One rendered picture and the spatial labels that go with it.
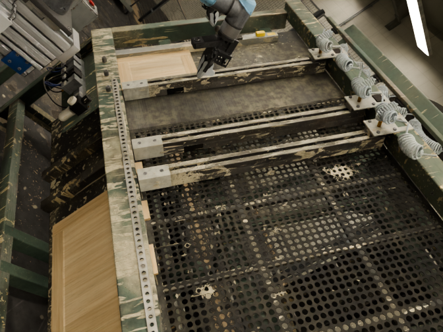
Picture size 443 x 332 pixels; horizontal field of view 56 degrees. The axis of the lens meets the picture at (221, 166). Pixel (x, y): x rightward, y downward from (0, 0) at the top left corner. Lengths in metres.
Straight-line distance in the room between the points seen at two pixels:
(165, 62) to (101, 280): 1.20
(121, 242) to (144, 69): 1.12
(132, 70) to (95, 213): 0.79
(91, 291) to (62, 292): 0.18
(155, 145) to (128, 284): 0.63
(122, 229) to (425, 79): 6.92
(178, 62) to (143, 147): 0.75
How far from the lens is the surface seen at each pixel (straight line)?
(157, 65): 2.37
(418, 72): 8.09
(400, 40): 8.69
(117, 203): 1.62
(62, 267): 2.09
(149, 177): 1.66
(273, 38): 2.62
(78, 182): 2.24
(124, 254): 1.48
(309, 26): 2.62
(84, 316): 1.87
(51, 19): 1.68
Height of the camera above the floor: 1.58
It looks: 13 degrees down
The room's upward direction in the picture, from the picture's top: 58 degrees clockwise
